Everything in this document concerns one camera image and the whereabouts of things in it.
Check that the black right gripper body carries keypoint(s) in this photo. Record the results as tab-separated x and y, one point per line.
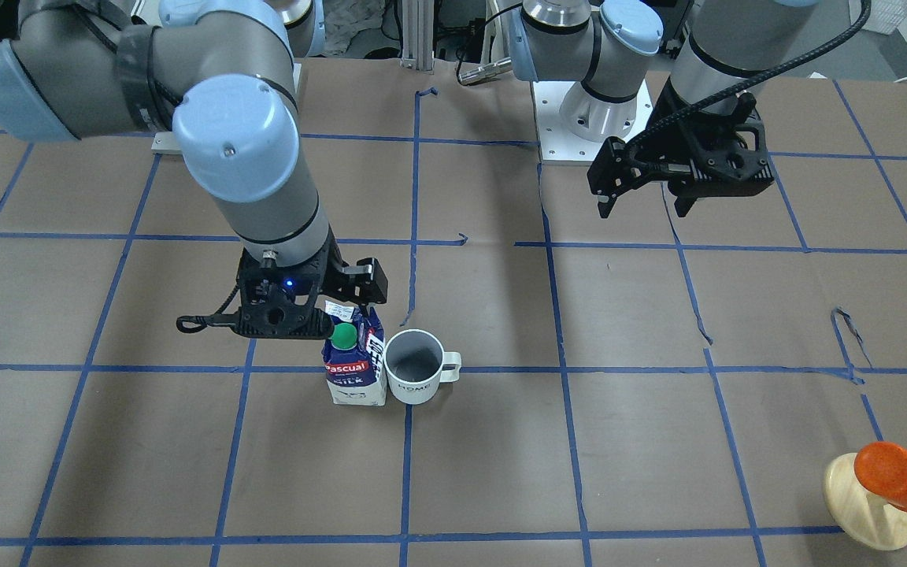
362	281

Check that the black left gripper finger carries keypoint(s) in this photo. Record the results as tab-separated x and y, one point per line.
683	205
606	203

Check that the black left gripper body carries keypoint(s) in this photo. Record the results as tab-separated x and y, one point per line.
653	149

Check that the blue white milk carton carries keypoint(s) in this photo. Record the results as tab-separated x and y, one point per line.
353	356

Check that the white ceramic mug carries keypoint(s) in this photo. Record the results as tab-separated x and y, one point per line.
416	364

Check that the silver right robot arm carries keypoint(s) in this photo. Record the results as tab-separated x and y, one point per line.
218	75

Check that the orange cup on stand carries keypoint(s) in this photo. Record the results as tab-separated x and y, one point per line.
881	468

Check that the wooden mug tree stand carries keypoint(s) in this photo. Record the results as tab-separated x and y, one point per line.
867	518

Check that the aluminium frame post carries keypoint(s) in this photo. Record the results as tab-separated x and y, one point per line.
417	18

